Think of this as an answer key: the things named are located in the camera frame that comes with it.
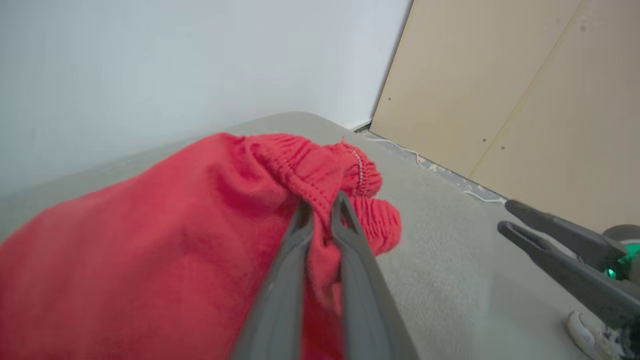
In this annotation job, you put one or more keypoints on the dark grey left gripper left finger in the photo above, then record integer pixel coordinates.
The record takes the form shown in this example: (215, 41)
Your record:
(280, 300)

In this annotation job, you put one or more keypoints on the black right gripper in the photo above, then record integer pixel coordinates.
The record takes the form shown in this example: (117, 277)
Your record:
(631, 252)

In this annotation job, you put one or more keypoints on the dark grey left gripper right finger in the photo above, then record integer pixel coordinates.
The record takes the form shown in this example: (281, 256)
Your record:
(365, 310)

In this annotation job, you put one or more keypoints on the red and white jersey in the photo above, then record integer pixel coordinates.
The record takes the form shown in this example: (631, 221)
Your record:
(580, 330)

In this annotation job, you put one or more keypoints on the red shorts with white stripes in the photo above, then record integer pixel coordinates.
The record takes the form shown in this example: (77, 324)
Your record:
(150, 240)

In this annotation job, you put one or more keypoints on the beige plywood panel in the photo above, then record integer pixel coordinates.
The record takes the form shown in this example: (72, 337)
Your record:
(575, 125)
(450, 75)

